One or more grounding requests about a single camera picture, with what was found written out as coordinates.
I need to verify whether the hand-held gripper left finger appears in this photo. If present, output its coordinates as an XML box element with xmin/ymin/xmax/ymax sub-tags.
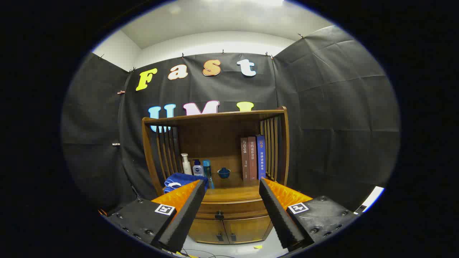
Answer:
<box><xmin>106</xmin><ymin>179</ymin><xmax>207</xmax><ymax>253</ymax></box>

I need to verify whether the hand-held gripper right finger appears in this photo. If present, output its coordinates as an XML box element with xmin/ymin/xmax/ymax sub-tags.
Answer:
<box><xmin>258</xmin><ymin>178</ymin><xmax>357</xmax><ymax>251</ymax></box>

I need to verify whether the wooden drawer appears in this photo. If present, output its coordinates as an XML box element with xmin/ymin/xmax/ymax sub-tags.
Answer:
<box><xmin>195</xmin><ymin>199</ymin><xmax>269</xmax><ymax>220</ymax></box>

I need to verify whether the wooden cabinet door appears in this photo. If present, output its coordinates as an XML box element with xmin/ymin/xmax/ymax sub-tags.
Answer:
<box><xmin>222</xmin><ymin>216</ymin><xmax>272</xmax><ymax>244</ymax></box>
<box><xmin>188</xmin><ymin>219</ymin><xmax>230</xmax><ymax>244</ymax></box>

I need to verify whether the wooden countertop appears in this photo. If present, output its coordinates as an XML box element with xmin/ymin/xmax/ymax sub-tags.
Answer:
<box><xmin>195</xmin><ymin>171</ymin><xmax>278</xmax><ymax>203</ymax></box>

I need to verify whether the wooden cabinet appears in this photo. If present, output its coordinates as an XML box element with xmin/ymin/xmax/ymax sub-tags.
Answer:
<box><xmin>142</xmin><ymin>106</ymin><xmax>290</xmax><ymax>245</ymax></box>

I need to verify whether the blue folded towel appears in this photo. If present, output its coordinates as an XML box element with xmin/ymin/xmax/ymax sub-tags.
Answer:
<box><xmin>164</xmin><ymin>173</ymin><xmax>209</xmax><ymax>194</ymax></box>

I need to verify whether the white pump bottle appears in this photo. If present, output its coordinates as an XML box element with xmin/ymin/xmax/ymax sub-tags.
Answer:
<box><xmin>181</xmin><ymin>153</ymin><xmax>192</xmax><ymax>175</ymax></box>

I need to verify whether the blue book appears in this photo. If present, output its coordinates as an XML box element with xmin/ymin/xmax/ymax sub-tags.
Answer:
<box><xmin>256</xmin><ymin>135</ymin><xmax>266</xmax><ymax>180</ymax></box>

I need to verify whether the reddish brown book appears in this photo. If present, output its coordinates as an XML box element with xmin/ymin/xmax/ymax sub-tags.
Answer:
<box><xmin>248</xmin><ymin>136</ymin><xmax>258</xmax><ymax>181</ymax></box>

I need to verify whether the dark brown book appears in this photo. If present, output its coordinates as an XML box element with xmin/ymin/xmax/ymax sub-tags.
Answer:
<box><xmin>240</xmin><ymin>138</ymin><xmax>250</xmax><ymax>181</ymax></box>

